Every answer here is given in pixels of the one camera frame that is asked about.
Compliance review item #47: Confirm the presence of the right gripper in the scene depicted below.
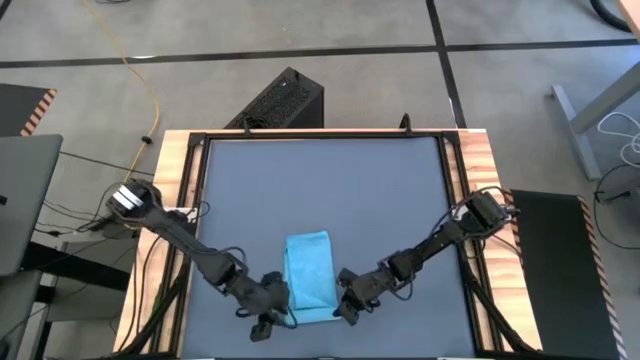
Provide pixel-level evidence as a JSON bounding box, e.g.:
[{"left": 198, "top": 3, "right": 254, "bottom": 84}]
[{"left": 336, "top": 267, "right": 397, "bottom": 327}]

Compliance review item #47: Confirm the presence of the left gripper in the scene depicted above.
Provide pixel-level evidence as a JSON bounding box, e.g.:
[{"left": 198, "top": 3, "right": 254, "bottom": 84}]
[{"left": 233, "top": 271, "right": 290, "bottom": 344}]

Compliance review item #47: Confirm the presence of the blue microfibre towel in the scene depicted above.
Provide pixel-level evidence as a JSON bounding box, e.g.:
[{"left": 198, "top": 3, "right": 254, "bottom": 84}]
[{"left": 282, "top": 229, "right": 344, "bottom": 325}]

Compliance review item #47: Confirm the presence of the black computer tower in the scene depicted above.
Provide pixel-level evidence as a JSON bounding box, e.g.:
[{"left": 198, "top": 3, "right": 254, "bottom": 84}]
[{"left": 224, "top": 66, "right": 326, "bottom": 130}]

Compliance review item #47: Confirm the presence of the black mat with striped edge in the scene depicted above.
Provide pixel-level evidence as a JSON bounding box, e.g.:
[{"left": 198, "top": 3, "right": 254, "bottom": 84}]
[
  {"left": 509, "top": 188, "right": 627, "bottom": 360},
  {"left": 0, "top": 82, "right": 59, "bottom": 138}
]

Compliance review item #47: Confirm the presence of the grey seat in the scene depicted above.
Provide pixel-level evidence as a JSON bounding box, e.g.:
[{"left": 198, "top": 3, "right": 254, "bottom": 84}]
[{"left": 0, "top": 269, "right": 44, "bottom": 360}]

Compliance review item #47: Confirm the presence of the grey desk leg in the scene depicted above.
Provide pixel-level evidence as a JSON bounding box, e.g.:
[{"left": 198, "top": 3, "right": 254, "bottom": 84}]
[{"left": 551, "top": 62, "right": 640, "bottom": 182}]

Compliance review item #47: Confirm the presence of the wooden desk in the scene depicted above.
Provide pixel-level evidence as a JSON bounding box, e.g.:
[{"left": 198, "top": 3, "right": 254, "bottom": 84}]
[{"left": 617, "top": 0, "right": 640, "bottom": 37}]

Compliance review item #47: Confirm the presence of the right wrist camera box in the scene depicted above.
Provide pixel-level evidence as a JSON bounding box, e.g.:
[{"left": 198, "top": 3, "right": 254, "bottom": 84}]
[{"left": 335, "top": 285, "right": 355, "bottom": 309}]

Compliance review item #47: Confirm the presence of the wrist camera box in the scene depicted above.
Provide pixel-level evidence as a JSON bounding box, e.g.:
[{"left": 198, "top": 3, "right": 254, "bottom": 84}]
[
  {"left": 273, "top": 290, "right": 292, "bottom": 315},
  {"left": 335, "top": 285, "right": 355, "bottom": 309}
]

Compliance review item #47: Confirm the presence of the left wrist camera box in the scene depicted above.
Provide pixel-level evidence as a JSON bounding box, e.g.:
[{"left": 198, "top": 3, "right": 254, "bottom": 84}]
[{"left": 273, "top": 290, "right": 292, "bottom": 315}]

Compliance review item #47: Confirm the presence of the black camera cable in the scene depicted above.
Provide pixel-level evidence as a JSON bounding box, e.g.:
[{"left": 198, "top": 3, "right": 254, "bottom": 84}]
[
  {"left": 233, "top": 307, "right": 300, "bottom": 331},
  {"left": 397, "top": 278, "right": 418, "bottom": 302}
]

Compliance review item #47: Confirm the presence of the black floor cable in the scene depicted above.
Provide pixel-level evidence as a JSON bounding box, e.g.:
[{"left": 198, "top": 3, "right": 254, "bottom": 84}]
[
  {"left": 58, "top": 149, "right": 155, "bottom": 177},
  {"left": 592, "top": 163, "right": 640, "bottom": 251}
]

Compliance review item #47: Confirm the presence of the yellow floor cable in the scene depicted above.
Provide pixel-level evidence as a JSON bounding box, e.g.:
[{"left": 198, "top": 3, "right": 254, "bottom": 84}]
[{"left": 81, "top": 0, "right": 162, "bottom": 201}]

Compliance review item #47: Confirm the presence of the white cable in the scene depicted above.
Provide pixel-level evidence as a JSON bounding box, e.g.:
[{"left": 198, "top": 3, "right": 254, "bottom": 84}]
[{"left": 597, "top": 111, "right": 640, "bottom": 169}]

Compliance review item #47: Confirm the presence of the black hose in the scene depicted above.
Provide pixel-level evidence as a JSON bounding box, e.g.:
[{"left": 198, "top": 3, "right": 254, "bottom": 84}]
[{"left": 589, "top": 0, "right": 635, "bottom": 34}]

